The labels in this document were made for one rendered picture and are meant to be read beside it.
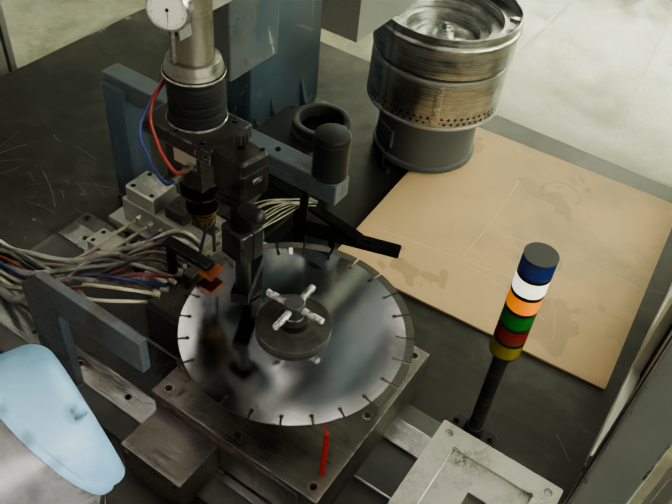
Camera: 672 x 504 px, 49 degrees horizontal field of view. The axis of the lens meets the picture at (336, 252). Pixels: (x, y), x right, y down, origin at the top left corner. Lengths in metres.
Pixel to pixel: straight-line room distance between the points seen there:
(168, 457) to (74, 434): 0.62
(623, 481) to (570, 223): 1.13
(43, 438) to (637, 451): 0.39
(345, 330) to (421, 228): 0.52
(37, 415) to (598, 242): 1.33
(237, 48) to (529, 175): 0.91
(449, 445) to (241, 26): 0.63
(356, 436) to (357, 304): 0.19
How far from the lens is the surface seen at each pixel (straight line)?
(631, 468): 0.57
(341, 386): 1.02
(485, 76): 1.54
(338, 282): 1.14
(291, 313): 1.03
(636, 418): 0.53
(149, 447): 1.13
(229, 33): 1.03
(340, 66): 2.05
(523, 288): 0.97
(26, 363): 0.52
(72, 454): 0.50
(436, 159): 1.67
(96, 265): 1.27
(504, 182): 1.72
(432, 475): 1.03
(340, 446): 1.09
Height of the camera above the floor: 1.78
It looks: 44 degrees down
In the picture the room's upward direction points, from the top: 6 degrees clockwise
